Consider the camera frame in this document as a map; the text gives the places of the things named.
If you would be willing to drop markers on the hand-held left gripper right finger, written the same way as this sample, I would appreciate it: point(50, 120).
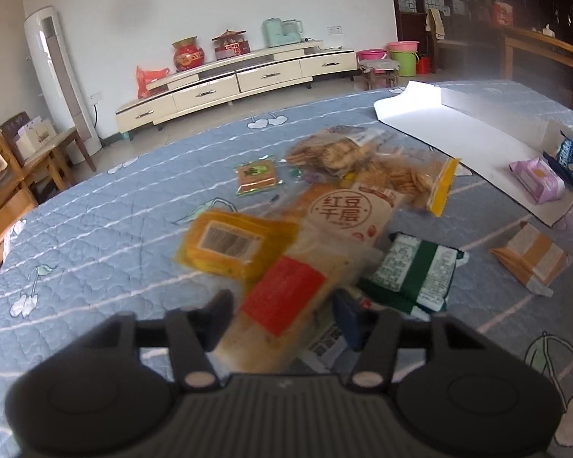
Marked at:
point(348, 319)

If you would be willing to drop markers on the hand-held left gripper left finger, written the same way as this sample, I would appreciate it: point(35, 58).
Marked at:
point(217, 315)

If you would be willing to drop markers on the yellow snack packet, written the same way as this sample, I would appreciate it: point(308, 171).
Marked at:
point(224, 243)

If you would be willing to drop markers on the red bean bread packet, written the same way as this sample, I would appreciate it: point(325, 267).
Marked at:
point(334, 229)

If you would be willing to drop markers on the white printed snack packet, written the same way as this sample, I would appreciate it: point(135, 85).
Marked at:
point(324, 346)

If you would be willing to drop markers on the orange white snack packet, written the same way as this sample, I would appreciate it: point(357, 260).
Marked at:
point(530, 257)

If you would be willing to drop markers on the pink tissue packet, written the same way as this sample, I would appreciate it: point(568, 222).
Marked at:
point(537, 179)

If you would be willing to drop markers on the green snack packet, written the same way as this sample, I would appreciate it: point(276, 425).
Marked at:
point(410, 272)

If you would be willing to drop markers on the dark blue snack packet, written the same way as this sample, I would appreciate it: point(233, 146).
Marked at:
point(568, 152)

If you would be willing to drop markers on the blue quilted printed blanket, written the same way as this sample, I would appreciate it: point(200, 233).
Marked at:
point(124, 248)

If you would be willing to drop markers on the small orange green packet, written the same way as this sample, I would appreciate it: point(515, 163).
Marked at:
point(258, 175)

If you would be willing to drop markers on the clear bag of biscuits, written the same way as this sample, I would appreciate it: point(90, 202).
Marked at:
point(363, 157)

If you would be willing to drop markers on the white cardboard box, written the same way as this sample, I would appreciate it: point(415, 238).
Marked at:
point(458, 124)

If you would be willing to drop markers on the wooden table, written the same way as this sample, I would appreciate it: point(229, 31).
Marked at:
point(544, 47)

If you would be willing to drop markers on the wooden chair with paper bag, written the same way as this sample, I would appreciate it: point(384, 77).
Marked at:
point(62, 145)

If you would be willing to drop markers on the plain wooden chair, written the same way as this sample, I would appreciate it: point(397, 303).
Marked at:
point(0, 229)

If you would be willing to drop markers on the cream TV cabinet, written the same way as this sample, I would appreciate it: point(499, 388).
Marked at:
point(248, 81)

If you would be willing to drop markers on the red small bucket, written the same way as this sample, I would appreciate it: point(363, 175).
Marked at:
point(423, 65)

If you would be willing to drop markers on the wooden chair with beige towel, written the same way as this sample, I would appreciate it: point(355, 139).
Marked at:
point(446, 45)

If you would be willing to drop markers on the red gift bag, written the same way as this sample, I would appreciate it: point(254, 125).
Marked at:
point(503, 14)

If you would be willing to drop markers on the orange plastic bag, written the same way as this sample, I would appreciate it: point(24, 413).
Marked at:
point(148, 81)

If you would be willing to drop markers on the wooden chair with white towel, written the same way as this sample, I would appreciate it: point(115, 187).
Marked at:
point(14, 176)

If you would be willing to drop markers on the small wooden stool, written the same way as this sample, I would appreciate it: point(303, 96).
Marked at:
point(379, 72)

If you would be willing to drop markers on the white paper bag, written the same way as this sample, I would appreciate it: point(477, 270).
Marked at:
point(33, 136)

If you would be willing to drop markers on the green bucket with pink rim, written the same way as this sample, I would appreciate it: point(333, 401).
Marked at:
point(403, 57)

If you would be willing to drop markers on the red round vase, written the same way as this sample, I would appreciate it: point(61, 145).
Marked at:
point(188, 55)

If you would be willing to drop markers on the beige hanging towel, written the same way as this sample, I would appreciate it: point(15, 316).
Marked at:
point(435, 23)

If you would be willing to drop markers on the pink plastic basin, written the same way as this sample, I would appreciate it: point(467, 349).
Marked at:
point(372, 54)

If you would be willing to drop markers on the red decorative box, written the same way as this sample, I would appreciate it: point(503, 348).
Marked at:
point(230, 44)

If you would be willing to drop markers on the white standing air conditioner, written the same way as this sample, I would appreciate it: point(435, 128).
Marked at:
point(59, 81)

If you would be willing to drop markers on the mint green kitchen appliance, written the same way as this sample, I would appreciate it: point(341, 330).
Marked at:
point(279, 32)

